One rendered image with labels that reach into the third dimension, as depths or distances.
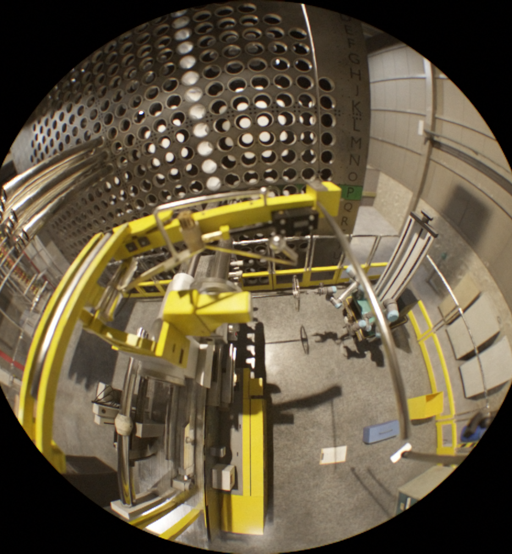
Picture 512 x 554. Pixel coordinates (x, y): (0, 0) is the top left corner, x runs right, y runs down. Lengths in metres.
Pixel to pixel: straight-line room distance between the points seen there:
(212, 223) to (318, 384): 2.18
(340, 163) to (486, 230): 5.85
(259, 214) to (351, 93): 2.59
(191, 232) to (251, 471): 1.91
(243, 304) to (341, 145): 2.61
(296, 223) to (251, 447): 1.77
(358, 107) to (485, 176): 5.55
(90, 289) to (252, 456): 1.73
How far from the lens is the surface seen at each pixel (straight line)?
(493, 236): 7.35
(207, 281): 1.02
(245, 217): 0.72
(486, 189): 7.48
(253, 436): 1.80
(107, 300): 0.84
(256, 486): 1.99
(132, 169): 3.27
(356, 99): 3.02
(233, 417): 1.81
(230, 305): 0.71
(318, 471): 2.60
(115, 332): 0.92
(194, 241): 0.69
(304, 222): 0.72
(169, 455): 1.57
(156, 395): 1.68
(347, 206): 3.25
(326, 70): 2.94
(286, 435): 2.39
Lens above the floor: 2.34
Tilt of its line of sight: 48 degrees down
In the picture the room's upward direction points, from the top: 10 degrees counter-clockwise
